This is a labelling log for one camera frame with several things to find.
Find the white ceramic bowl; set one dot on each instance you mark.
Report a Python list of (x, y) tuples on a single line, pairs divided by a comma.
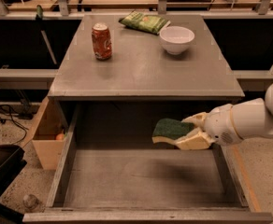
[(176, 39)]

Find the open grey top drawer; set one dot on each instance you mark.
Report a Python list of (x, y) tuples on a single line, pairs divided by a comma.
[(110, 172)]

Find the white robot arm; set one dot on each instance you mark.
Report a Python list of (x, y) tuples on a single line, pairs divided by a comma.
[(255, 117)]

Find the black chair base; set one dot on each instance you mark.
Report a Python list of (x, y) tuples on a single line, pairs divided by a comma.
[(11, 164)]

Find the green and yellow sponge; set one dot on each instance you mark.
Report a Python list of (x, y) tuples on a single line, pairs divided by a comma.
[(170, 131)]

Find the orange ball in box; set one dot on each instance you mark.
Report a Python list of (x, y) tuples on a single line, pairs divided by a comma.
[(60, 136)]

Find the metal railing frame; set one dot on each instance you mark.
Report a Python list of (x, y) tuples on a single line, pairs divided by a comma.
[(71, 9)]

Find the green handled tool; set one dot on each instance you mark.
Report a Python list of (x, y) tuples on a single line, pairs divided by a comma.
[(39, 19)]

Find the grey cabinet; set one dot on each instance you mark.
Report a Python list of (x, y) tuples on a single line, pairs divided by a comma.
[(141, 69)]

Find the crushed orange soda can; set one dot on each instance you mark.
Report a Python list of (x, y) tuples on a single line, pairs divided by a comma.
[(101, 41)]

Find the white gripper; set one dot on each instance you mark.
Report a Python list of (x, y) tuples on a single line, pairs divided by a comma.
[(218, 125)]

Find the green chip bag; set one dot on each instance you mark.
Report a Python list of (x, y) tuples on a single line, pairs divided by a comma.
[(152, 24)]

